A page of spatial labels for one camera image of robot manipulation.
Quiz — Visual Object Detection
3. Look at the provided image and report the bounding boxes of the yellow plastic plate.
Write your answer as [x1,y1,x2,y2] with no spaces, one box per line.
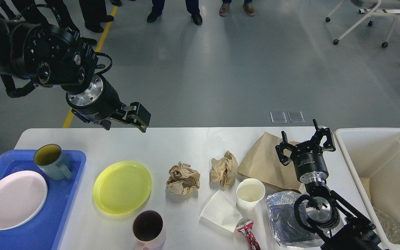
[93,160,152,215]

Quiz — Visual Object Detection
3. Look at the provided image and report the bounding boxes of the crumpled tan paper ball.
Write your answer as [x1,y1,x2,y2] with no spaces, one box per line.
[210,151,238,188]

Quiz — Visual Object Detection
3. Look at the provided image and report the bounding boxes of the silver foil bag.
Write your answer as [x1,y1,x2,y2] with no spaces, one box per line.
[266,191,324,248]

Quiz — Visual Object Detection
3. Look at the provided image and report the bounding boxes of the red snack wrapper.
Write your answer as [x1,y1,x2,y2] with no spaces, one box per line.
[235,218,261,250]

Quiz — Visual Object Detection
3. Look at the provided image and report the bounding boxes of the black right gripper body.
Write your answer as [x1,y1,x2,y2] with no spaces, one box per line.
[291,148,329,184]

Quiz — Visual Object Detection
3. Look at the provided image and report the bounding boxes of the pink ribbed mug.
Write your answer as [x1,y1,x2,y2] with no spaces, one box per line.
[132,210,166,250]

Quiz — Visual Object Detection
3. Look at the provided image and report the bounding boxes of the blue plastic tray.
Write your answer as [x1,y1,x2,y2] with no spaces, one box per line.
[0,149,86,250]

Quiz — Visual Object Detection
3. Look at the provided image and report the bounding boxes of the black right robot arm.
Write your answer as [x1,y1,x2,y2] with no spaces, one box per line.
[276,119,381,250]

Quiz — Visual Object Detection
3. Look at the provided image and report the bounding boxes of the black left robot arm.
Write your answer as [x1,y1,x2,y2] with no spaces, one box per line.
[0,13,151,133]

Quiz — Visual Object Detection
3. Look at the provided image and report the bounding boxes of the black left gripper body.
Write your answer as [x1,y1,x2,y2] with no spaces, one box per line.
[66,74,122,123]

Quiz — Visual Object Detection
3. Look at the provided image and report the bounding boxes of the crumpled plastic in bin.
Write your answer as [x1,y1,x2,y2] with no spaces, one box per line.
[373,207,400,244]

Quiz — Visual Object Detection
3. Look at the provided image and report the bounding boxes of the white paper napkin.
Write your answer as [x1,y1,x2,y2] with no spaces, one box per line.
[200,190,243,233]

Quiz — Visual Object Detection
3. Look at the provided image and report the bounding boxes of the white plastic bin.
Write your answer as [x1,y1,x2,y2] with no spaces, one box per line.
[334,128,400,250]

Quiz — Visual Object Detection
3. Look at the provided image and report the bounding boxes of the white paper cup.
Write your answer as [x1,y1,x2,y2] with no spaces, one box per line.
[235,178,266,211]

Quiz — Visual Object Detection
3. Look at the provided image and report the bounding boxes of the grey-blue mug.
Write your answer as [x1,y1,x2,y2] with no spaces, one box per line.
[34,144,73,181]

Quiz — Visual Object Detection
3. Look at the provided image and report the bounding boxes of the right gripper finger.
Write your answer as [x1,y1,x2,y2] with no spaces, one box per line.
[309,119,335,153]
[276,131,303,166]

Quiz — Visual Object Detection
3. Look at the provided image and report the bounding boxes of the floor outlet cover pair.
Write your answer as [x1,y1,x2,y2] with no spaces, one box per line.
[270,112,305,123]

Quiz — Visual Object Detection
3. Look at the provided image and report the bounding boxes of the flat brown paper bag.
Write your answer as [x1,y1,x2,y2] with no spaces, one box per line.
[237,132,301,192]

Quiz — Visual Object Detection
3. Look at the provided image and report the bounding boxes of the white round plate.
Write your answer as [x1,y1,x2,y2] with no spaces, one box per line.
[0,170,48,231]

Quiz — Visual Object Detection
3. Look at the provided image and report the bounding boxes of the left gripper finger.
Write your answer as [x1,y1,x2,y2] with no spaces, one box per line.
[111,102,151,133]
[71,108,112,131]

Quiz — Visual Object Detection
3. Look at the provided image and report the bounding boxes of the white rolling chair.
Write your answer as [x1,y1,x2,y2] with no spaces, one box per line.
[332,0,400,48]

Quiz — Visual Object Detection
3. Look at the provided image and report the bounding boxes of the crumpled brown paper ball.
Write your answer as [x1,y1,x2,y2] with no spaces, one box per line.
[166,162,200,196]

